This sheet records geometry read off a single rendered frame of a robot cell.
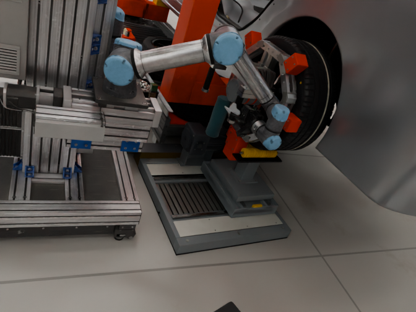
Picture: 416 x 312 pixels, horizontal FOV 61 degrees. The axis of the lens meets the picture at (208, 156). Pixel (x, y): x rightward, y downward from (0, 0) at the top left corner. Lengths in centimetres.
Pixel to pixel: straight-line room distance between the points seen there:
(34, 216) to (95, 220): 28
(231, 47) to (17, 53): 87
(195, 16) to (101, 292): 157
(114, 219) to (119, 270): 26
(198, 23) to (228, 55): 89
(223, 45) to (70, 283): 127
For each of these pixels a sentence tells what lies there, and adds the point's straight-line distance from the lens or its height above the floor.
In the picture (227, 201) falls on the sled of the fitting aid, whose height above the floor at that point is 15.
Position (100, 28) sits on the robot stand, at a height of 102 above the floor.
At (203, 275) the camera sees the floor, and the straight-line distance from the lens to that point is 203.
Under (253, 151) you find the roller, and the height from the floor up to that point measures 53.
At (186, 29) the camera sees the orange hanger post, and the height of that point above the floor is 100.
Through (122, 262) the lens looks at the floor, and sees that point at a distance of 196.
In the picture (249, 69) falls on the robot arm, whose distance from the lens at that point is 156.
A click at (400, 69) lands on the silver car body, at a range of 175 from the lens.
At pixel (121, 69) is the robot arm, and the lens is 140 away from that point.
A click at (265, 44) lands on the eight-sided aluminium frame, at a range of 204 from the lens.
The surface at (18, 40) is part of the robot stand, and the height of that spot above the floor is 93.
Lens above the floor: 152
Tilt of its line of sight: 31 degrees down
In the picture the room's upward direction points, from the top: 21 degrees clockwise
